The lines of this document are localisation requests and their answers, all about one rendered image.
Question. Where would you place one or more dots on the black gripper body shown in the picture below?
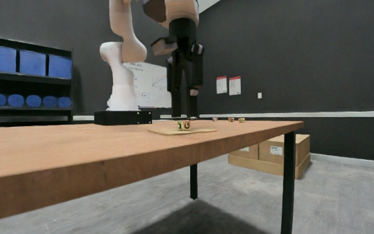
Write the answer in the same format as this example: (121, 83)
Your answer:
(185, 30)

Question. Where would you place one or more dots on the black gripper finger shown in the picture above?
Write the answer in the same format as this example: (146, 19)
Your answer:
(174, 73)
(193, 71)

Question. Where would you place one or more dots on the beige flat mat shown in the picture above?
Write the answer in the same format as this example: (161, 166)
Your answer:
(174, 131)

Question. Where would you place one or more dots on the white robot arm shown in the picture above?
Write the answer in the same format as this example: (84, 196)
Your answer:
(123, 96)

